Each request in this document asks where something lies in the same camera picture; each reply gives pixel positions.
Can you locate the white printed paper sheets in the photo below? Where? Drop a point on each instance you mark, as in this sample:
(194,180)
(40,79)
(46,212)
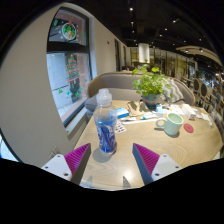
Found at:
(176,109)

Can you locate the group of dining chairs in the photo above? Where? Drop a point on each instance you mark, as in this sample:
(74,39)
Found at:
(206,91)

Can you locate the small sticker card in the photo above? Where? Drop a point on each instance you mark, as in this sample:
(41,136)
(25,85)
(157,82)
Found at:
(120,126)

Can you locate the pale green mug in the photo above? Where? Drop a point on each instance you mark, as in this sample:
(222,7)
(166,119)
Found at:
(174,125)

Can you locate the white pens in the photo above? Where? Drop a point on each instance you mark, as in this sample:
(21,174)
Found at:
(140,120)

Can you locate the flat round red coaster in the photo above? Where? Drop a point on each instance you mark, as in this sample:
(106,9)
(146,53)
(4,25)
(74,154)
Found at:
(188,128)

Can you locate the flat white cardboard box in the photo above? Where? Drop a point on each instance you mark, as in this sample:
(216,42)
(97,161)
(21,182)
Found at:
(189,111)

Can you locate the clear blue-label drink bottle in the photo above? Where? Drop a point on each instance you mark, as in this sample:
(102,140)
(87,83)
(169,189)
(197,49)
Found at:
(106,131)

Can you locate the grey white chevron cushion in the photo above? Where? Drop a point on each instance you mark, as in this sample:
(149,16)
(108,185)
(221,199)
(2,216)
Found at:
(176,91)

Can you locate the white round column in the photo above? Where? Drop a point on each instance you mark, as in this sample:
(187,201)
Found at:
(144,52)

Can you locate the small blue white box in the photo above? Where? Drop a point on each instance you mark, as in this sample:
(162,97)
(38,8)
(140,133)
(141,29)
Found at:
(122,112)

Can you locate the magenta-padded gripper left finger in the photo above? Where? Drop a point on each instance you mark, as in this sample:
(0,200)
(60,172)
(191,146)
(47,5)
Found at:
(77,160)

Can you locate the grey curved sofa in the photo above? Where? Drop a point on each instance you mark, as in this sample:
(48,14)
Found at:
(113,85)

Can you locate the group of ceiling lights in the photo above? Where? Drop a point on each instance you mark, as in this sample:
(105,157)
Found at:
(131,9)

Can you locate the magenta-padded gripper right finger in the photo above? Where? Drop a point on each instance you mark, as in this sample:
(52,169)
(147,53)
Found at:
(146,160)

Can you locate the green potted plant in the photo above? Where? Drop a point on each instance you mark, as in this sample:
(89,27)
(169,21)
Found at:
(150,83)

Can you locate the decorated window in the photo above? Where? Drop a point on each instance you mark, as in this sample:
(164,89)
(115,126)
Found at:
(68,70)

